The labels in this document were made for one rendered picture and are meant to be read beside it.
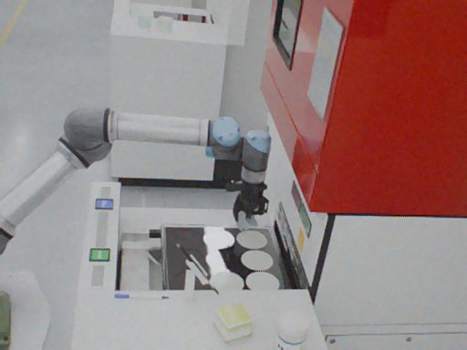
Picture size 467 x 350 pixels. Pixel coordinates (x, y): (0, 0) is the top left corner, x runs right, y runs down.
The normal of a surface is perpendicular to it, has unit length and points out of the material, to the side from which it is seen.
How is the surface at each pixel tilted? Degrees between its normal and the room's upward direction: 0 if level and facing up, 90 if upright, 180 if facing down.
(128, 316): 0
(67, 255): 0
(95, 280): 0
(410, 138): 90
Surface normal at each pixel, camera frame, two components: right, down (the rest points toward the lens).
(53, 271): 0.14, -0.82
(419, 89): 0.17, 0.58
